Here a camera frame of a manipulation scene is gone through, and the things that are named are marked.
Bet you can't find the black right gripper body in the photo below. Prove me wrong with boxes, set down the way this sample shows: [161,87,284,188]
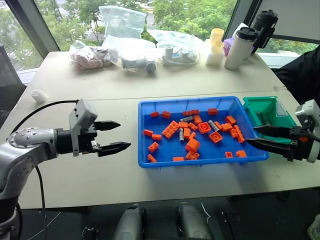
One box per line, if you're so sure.
[286,126,309,162]

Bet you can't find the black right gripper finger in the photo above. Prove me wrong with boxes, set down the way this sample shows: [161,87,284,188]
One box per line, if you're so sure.
[245,137,294,161]
[252,125,293,139]

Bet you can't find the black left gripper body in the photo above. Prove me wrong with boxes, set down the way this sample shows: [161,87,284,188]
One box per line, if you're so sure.
[79,121,101,154]

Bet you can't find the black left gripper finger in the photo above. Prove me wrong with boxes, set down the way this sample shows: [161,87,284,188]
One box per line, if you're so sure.
[95,120,121,132]
[97,141,132,158]

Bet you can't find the green plastic bin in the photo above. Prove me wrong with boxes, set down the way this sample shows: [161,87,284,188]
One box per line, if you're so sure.
[242,95,299,145]

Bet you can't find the blue plastic tray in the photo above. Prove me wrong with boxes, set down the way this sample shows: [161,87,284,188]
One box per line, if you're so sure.
[137,95,270,169]

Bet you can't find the orange plastic 2x4 building brick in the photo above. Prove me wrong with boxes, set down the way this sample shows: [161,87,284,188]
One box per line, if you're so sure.
[161,120,180,139]

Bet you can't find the person in black clothing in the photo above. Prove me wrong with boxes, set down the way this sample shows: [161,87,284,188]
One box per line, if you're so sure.
[273,49,320,107]

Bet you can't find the small white plastic cap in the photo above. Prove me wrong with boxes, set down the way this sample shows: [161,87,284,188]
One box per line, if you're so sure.
[31,89,48,103]

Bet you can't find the clear bag with grey parts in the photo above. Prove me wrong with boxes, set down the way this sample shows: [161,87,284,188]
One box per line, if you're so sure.
[102,34,158,75]

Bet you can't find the clear bag with pink items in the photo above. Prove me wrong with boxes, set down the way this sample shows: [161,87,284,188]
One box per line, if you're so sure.
[68,39,120,70]

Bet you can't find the grey rounded robot leg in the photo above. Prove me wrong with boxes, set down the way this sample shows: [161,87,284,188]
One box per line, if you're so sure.
[112,203,147,240]
[176,201,214,240]

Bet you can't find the white tumbler with black lid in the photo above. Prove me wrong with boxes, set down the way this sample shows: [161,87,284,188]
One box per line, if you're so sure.
[224,26,258,71]

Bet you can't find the purple packet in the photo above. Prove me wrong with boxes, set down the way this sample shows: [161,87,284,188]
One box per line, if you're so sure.
[222,37,235,58]

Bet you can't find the clear bags with parts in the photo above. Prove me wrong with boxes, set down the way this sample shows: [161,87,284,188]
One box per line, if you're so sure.
[149,29,208,68]

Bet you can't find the white plastic bottle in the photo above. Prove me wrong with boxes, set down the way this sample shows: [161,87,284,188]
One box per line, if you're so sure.
[205,27,225,67]

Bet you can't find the black travel mug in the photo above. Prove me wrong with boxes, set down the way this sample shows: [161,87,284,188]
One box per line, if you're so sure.
[249,9,279,55]

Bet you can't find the large clear plastic bag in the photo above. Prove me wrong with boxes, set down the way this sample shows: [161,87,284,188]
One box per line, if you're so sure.
[98,5,148,48]

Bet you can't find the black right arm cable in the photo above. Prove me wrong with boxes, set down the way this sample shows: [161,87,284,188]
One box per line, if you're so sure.
[302,123,320,147]

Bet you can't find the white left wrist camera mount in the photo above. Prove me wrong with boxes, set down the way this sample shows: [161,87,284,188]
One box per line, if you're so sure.
[68,99,98,158]

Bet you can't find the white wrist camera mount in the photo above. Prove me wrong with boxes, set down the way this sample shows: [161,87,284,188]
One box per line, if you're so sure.
[294,99,320,164]
[68,99,98,158]

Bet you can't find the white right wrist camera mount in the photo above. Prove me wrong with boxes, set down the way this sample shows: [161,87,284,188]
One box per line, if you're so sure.
[294,99,320,164]

